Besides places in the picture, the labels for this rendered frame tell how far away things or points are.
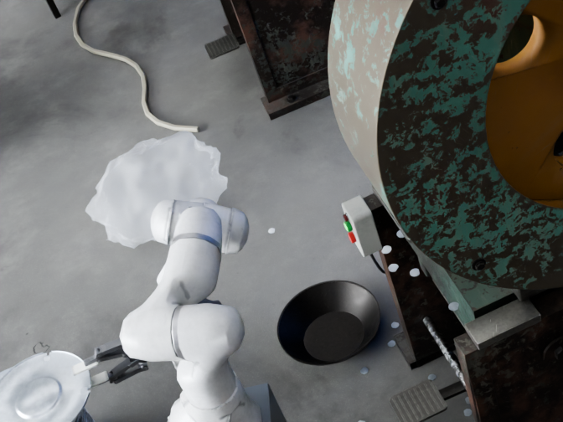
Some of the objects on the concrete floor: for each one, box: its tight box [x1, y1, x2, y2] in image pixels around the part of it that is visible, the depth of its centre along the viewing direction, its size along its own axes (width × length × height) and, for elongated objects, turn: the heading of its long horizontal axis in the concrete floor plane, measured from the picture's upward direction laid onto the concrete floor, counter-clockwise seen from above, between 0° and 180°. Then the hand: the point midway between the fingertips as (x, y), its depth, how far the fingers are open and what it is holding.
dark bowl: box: [277, 280, 381, 366], centre depth 298 cm, size 30×30×7 cm
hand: (88, 373), depth 273 cm, fingers open, 6 cm apart
